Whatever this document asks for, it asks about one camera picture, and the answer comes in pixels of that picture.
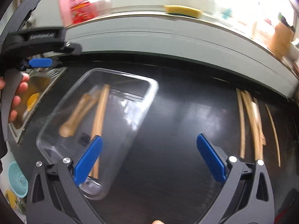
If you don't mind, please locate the white utensil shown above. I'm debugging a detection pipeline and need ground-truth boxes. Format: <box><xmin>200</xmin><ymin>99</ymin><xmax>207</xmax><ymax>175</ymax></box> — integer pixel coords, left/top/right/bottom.
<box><xmin>253</xmin><ymin>97</ymin><xmax>267</xmax><ymax>145</ymax></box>

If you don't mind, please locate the metal tray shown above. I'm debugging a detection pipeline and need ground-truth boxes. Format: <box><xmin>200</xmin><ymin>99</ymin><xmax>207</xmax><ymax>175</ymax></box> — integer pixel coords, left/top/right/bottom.
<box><xmin>8</xmin><ymin>67</ymin><xmax>69</xmax><ymax>144</ymax></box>

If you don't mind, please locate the yellow sponge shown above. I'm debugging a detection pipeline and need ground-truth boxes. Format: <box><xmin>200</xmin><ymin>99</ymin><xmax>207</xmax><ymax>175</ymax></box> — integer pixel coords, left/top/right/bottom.
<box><xmin>164</xmin><ymin>5</ymin><xmax>203</xmax><ymax>19</ymax></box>

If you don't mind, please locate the red printed packet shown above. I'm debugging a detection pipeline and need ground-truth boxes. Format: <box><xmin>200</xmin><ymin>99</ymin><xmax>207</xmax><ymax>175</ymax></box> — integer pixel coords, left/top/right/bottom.
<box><xmin>57</xmin><ymin>0</ymin><xmax>110</xmax><ymax>27</ymax></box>

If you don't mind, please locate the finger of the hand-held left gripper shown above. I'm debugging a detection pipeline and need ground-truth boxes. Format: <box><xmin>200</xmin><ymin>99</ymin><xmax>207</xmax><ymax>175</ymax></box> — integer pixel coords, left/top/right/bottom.
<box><xmin>21</xmin><ymin>58</ymin><xmax>54</xmax><ymax>72</ymax></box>
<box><xmin>61</xmin><ymin>41</ymin><xmax>83</xmax><ymax>56</ymax></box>

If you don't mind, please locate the teal bowl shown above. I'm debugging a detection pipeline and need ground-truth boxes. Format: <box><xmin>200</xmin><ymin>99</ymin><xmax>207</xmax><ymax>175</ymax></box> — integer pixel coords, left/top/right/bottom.
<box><xmin>8</xmin><ymin>161</ymin><xmax>29</xmax><ymax>200</ymax></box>

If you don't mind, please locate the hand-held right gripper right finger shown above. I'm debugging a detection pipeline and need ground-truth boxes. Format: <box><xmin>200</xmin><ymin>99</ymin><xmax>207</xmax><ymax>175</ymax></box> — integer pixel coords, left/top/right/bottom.
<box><xmin>196</xmin><ymin>133</ymin><xmax>274</xmax><ymax>224</ymax></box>

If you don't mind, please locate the person's left hand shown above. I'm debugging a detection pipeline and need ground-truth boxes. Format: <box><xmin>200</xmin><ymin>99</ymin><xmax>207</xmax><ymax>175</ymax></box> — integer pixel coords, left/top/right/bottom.
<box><xmin>9</xmin><ymin>73</ymin><xmax>30</xmax><ymax>123</ymax></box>

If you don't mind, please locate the yellow printed packet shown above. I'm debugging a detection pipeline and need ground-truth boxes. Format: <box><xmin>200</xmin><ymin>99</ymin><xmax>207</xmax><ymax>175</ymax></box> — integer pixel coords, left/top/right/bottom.
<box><xmin>5</xmin><ymin>190</ymin><xmax>27</xmax><ymax>218</ymax></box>

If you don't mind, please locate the thin wooden chopstick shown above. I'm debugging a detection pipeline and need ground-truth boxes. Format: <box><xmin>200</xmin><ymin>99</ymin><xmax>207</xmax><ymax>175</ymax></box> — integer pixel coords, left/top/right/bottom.
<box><xmin>265</xmin><ymin>104</ymin><xmax>281</xmax><ymax>168</ymax></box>

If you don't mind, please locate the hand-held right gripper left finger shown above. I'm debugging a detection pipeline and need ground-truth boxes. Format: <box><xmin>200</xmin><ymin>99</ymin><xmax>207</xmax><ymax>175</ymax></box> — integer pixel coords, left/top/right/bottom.
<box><xmin>26</xmin><ymin>135</ymin><xmax>105</xmax><ymax>224</ymax></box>

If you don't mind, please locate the grey counter ledge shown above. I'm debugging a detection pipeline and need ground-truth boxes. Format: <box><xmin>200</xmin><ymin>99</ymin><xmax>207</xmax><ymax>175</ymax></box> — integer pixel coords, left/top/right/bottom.
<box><xmin>64</xmin><ymin>14</ymin><xmax>299</xmax><ymax>98</ymax></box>

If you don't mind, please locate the clear plastic container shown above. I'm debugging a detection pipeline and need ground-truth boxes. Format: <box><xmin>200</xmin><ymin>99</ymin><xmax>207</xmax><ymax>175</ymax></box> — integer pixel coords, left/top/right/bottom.
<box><xmin>36</xmin><ymin>68</ymin><xmax>160</xmax><ymax>200</ymax></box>

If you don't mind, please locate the wooden spatula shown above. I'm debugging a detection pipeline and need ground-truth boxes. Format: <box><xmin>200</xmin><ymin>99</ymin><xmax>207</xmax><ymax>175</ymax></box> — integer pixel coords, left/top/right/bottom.
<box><xmin>59</xmin><ymin>93</ymin><xmax>99</xmax><ymax>138</ymax></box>

